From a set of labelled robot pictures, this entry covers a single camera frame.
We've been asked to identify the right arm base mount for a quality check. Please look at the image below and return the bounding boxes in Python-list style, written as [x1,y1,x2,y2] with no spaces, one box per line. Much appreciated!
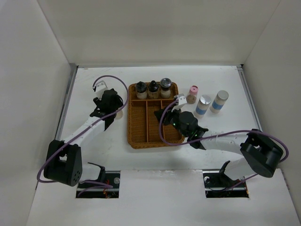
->
[203,161,249,198]

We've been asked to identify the yellow cap spice bottle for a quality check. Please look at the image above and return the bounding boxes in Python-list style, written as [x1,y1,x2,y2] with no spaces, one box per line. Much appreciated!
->
[115,110,123,120]

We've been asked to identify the brown wicker divided tray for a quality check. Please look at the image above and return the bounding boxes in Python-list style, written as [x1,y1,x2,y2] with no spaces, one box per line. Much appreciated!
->
[127,82,179,149]

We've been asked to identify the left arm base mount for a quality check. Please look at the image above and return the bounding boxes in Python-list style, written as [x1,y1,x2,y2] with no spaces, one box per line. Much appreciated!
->
[76,162,121,199]

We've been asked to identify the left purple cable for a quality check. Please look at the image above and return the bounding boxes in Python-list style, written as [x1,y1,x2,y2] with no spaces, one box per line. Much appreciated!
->
[37,75,129,198]

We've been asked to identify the black cap white spice bottle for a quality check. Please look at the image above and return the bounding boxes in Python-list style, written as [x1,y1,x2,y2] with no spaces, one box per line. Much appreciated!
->
[135,81,147,99]

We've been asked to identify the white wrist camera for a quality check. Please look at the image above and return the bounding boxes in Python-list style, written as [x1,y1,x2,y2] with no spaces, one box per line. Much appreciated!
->
[172,94,187,112]
[93,80,108,99]

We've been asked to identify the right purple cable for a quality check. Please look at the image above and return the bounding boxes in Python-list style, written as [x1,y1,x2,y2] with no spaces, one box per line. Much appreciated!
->
[159,98,290,191]

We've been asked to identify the pink cap spice bottle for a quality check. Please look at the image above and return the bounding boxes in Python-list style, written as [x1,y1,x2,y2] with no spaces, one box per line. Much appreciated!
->
[186,85,198,104]

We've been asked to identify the black nozzle cap bottle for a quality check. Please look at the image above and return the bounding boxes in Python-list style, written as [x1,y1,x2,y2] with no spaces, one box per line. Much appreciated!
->
[148,81,159,99]

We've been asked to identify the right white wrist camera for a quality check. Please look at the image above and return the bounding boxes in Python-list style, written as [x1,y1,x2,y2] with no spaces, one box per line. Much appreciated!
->
[172,94,187,112]

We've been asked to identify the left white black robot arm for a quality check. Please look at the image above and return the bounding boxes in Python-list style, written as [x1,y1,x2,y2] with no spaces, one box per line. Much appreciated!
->
[43,89,123,188]

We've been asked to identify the silver cap blue label jar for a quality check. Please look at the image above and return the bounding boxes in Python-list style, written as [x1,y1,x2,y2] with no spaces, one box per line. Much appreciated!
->
[194,95,211,118]

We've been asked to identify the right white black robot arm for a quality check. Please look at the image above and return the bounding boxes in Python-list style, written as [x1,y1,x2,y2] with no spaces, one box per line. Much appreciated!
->
[154,108,288,186]

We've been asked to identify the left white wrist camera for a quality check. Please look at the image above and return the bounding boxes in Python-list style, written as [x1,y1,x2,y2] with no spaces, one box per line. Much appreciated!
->
[93,80,108,99]

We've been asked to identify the purple cable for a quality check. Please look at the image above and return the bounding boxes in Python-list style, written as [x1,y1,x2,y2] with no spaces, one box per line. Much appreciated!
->
[37,75,129,198]
[159,98,290,191]

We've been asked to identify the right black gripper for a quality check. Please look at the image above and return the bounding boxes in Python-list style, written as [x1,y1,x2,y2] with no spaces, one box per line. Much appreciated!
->
[154,104,189,137]

